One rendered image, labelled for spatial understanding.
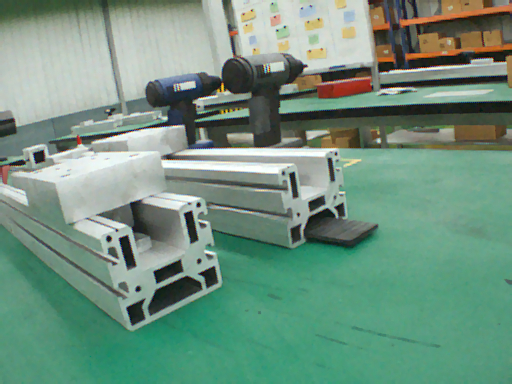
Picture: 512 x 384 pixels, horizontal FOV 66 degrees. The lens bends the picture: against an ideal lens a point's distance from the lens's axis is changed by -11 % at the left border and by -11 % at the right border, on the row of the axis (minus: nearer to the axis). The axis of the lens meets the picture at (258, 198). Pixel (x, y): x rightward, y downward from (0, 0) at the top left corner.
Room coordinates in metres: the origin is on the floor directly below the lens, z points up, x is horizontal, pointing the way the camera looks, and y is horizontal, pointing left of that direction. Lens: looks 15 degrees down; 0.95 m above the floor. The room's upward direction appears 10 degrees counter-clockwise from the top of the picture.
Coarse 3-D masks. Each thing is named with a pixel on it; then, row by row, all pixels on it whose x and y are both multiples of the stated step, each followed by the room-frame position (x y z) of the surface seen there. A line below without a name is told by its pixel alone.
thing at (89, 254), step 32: (0, 192) 0.70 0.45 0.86; (32, 224) 0.51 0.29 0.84; (64, 224) 0.38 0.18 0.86; (96, 224) 0.34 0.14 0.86; (160, 224) 0.38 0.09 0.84; (192, 224) 0.37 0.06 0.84; (64, 256) 0.41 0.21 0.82; (96, 256) 0.33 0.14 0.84; (128, 256) 0.33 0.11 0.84; (160, 256) 0.35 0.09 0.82; (192, 256) 0.36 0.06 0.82; (96, 288) 0.35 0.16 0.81; (128, 288) 0.31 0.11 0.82; (160, 288) 0.37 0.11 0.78; (192, 288) 0.36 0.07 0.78; (128, 320) 0.31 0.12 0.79
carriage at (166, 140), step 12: (132, 132) 0.85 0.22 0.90; (144, 132) 0.75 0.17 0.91; (156, 132) 0.71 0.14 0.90; (168, 132) 0.72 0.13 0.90; (180, 132) 0.73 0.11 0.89; (96, 144) 0.77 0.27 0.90; (108, 144) 0.73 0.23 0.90; (120, 144) 0.69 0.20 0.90; (132, 144) 0.68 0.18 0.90; (144, 144) 0.69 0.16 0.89; (156, 144) 0.70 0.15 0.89; (168, 144) 0.72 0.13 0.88; (180, 144) 0.73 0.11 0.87
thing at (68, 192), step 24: (48, 168) 0.49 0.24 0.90; (72, 168) 0.43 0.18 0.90; (96, 168) 0.39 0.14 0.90; (120, 168) 0.40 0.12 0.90; (144, 168) 0.41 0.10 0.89; (48, 192) 0.38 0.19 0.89; (72, 192) 0.37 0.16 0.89; (96, 192) 0.38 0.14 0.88; (120, 192) 0.40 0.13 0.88; (144, 192) 0.41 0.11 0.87; (72, 216) 0.36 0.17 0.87; (120, 216) 0.41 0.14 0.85
